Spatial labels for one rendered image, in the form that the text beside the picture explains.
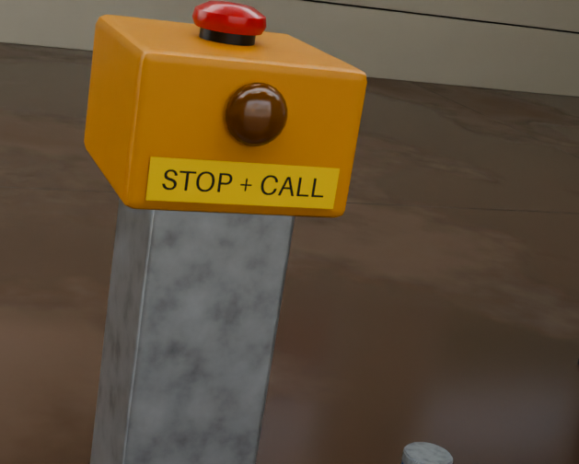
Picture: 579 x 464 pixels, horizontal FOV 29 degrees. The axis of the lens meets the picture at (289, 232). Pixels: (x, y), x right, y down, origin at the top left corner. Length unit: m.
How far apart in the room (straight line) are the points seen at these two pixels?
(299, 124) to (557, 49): 8.39
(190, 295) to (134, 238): 0.04
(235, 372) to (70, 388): 2.04
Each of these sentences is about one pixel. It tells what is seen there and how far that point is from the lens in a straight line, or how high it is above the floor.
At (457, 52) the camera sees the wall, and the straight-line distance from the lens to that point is 8.48.
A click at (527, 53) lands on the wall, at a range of 8.80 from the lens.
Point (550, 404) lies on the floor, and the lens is 3.02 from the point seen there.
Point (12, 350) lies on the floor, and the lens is 2.83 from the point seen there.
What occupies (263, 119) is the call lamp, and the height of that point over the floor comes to 1.05.
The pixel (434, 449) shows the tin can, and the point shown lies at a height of 0.14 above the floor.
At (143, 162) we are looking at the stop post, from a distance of 0.54.
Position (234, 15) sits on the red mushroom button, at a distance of 0.58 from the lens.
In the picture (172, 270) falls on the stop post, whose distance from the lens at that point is 0.58.
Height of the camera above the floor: 1.16
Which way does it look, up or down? 17 degrees down
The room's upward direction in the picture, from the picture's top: 9 degrees clockwise
